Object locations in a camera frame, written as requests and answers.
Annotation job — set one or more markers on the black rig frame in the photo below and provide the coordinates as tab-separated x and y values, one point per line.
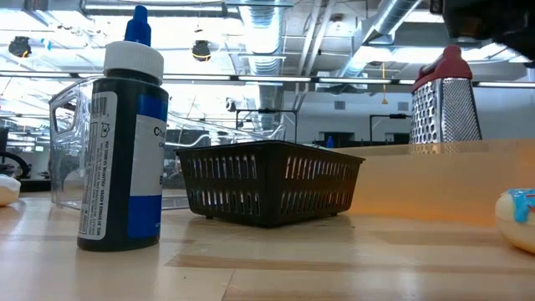
271	78

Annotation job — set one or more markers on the black hanging ceiling lamp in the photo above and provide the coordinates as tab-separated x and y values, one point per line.
201	50
19	46

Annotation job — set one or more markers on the white frosted donut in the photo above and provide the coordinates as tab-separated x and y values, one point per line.
7	192

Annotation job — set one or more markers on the black slotted plastic basket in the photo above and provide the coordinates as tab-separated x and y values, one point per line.
267	184

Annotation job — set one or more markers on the sprinkled frosted donut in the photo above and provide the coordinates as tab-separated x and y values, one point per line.
512	234

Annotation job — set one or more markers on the blue ink bottle white collar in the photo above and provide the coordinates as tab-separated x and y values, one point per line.
121	167

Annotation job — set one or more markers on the silver upright ventilation duct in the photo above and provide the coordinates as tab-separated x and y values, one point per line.
263	37

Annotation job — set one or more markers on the silver slanted ventilation duct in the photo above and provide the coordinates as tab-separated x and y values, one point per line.
388	16

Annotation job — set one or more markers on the small blue background bottle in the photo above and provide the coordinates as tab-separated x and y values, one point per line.
330	142

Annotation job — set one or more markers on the clear plastic storage bin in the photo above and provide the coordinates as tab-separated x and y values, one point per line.
67	175

